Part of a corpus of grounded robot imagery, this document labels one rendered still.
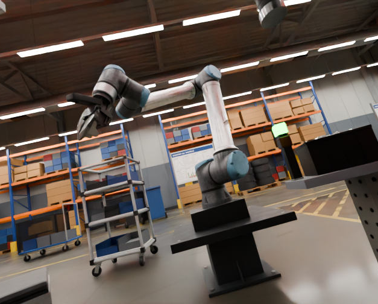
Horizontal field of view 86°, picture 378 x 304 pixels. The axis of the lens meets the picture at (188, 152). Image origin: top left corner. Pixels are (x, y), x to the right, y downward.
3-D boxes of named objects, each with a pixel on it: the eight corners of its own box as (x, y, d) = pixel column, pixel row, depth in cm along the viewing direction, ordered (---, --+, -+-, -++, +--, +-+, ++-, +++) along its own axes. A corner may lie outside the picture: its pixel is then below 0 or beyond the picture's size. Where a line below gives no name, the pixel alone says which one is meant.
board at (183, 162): (182, 213, 588) (167, 149, 627) (182, 212, 637) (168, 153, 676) (232, 201, 599) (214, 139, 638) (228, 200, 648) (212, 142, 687)
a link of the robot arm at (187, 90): (192, 85, 151) (109, 105, 106) (202, 74, 142) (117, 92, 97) (199, 98, 151) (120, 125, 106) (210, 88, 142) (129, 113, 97)
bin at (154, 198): (148, 223, 574) (141, 189, 593) (149, 221, 636) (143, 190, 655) (167, 218, 585) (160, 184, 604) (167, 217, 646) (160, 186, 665)
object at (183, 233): (185, 269, 144) (175, 225, 150) (265, 246, 148) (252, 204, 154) (185, 319, 85) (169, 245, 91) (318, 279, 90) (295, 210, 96)
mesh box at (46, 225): (17, 255, 643) (15, 224, 662) (35, 248, 727) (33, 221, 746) (58, 244, 655) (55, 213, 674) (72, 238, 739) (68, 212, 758)
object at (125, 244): (89, 280, 177) (73, 168, 197) (112, 262, 218) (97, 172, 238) (148, 265, 174) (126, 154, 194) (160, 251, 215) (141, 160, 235)
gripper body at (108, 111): (108, 127, 80) (118, 104, 86) (90, 114, 74) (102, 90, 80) (96, 131, 84) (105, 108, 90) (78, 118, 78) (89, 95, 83)
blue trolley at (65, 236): (19, 263, 409) (15, 215, 428) (40, 255, 468) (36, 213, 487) (68, 250, 413) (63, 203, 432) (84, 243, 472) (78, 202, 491)
